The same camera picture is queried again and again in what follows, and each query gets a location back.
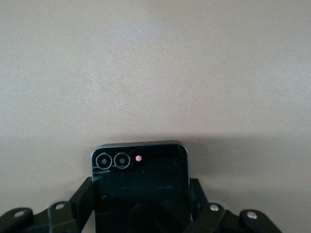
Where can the black flip phone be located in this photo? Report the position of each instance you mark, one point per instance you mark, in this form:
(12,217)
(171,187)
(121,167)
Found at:
(145,174)

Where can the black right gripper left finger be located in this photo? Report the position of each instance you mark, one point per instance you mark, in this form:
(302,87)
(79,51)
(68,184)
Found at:
(82,201)

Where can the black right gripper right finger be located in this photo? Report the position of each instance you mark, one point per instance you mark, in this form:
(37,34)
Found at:
(199,201)

